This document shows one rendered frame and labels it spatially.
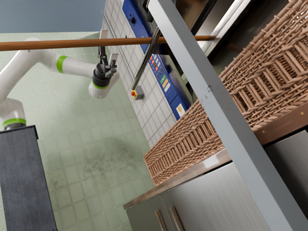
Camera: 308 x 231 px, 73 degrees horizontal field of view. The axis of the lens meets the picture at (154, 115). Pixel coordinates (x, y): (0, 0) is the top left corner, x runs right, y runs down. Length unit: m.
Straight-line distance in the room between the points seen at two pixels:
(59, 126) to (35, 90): 0.44
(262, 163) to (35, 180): 1.16
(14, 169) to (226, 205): 1.11
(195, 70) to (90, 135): 1.70
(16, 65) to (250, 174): 1.29
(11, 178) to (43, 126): 0.82
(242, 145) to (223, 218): 0.26
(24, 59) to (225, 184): 1.22
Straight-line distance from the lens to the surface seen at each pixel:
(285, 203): 0.40
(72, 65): 1.40
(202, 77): 0.41
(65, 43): 0.91
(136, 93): 1.94
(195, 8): 1.34
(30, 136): 1.42
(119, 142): 2.05
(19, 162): 1.38
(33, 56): 1.41
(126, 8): 2.09
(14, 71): 1.43
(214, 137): 0.57
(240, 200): 0.52
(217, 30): 1.21
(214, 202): 0.59
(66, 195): 1.90
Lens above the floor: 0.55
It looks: 20 degrees up
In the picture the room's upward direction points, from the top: 24 degrees counter-clockwise
